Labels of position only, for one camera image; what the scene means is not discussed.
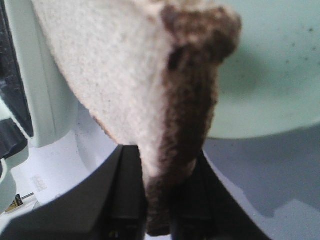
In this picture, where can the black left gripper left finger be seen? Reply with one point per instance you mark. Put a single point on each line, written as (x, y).
(108, 205)

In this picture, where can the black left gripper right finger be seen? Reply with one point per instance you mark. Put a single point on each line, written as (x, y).
(201, 208)

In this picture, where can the bread slice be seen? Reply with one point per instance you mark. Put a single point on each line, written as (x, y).
(147, 72)

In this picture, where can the green breakfast maker base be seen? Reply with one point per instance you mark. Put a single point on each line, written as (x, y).
(37, 107)

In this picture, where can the light green round plate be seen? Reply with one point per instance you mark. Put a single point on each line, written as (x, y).
(271, 84)

